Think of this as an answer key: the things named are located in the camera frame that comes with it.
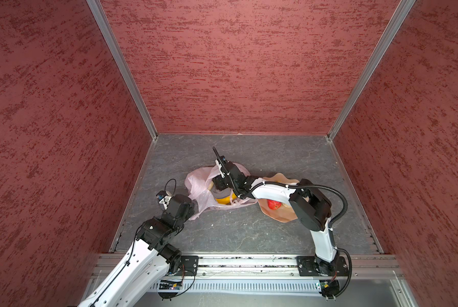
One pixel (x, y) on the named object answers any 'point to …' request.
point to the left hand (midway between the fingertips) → (188, 210)
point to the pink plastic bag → (197, 183)
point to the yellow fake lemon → (226, 199)
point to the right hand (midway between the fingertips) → (217, 179)
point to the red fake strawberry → (273, 204)
